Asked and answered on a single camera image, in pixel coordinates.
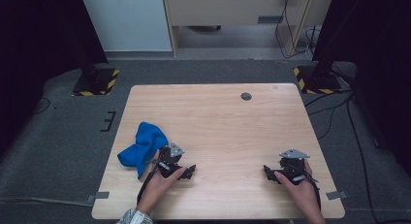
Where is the person's left hand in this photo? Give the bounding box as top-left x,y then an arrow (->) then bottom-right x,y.
142,149 -> 187,205

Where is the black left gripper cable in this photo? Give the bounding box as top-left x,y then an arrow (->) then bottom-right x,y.
136,159 -> 163,206

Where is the person's right hand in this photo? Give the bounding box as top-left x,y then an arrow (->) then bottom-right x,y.
273,162 -> 321,210

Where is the long black floor cable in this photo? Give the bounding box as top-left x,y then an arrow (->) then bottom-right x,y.
345,94 -> 382,224

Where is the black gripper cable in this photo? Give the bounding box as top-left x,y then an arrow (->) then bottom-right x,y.
136,159 -> 163,206
290,165 -> 323,209

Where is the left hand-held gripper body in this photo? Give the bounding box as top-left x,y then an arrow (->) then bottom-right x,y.
157,142 -> 186,179

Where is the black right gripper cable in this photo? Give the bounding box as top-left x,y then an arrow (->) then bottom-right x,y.
290,165 -> 323,209

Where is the black yellow striped stand base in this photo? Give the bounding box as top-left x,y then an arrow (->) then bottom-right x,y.
293,65 -> 343,96
71,67 -> 120,97

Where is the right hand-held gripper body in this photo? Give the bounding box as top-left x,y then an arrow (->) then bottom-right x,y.
278,148 -> 311,185

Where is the blue cloth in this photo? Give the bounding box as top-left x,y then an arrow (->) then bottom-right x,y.
116,121 -> 170,179

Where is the dark round object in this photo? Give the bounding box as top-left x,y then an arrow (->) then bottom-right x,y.
187,24 -> 223,33

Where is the black curtain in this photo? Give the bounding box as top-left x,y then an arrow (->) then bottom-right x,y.
311,0 -> 411,176
0,0 -> 110,155

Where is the white panel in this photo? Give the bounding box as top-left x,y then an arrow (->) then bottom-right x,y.
79,0 -> 173,53

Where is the light wooden cabinet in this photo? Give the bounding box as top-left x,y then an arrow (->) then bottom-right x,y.
161,0 -> 335,57

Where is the grey tape strip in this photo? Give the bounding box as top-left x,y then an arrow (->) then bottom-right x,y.
325,190 -> 350,201
86,191 -> 111,205

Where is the thin black floor cable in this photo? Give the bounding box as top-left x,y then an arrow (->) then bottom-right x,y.
32,97 -> 52,115

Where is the black hanging power cable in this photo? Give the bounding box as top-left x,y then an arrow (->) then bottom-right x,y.
274,0 -> 317,60

